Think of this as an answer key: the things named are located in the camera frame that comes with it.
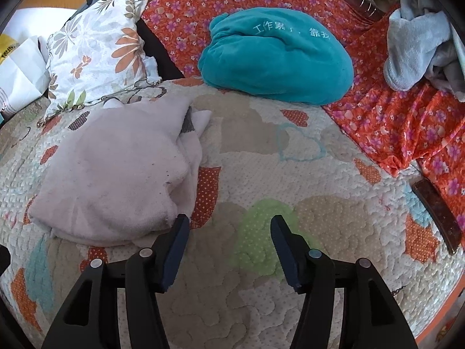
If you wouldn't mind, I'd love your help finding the grey towel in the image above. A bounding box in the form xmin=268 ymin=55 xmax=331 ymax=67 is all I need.
xmin=384 ymin=0 xmax=465 ymax=103

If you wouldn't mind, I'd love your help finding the pale pink garment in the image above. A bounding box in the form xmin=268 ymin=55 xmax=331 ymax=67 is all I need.
xmin=28 ymin=95 xmax=213 ymax=248

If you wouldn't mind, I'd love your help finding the clear plastic bottle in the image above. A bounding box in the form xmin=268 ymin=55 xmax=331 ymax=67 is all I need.
xmin=347 ymin=0 xmax=386 ymax=23

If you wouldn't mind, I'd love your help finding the quilted heart pattern bedspread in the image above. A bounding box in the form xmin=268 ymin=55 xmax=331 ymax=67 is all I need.
xmin=0 ymin=76 xmax=465 ymax=349

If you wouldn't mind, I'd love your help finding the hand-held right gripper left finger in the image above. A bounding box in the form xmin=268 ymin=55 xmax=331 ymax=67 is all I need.
xmin=41 ymin=214 xmax=191 ymax=349

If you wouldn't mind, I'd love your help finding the red floral bed sheet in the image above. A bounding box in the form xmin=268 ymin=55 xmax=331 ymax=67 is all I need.
xmin=141 ymin=0 xmax=465 ymax=226

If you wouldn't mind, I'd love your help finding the white floral print pillow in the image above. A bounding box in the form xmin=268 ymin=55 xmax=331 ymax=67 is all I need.
xmin=43 ymin=0 xmax=163 ymax=124

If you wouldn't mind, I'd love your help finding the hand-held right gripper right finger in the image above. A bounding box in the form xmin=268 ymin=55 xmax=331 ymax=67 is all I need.
xmin=271 ymin=214 xmax=418 ymax=349

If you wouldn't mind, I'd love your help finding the teal plush cushion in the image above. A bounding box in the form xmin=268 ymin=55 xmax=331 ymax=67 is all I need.
xmin=198 ymin=6 xmax=355 ymax=106

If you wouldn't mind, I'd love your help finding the white paper bag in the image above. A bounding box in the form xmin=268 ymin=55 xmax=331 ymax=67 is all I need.
xmin=0 ymin=34 xmax=51 ymax=111

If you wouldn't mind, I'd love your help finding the yellow printed bag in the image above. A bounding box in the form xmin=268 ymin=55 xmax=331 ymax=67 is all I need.
xmin=0 ymin=33 xmax=19 ymax=67

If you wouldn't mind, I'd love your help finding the dark brown flat case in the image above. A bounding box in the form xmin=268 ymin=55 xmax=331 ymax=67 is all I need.
xmin=412 ymin=179 xmax=463 ymax=256

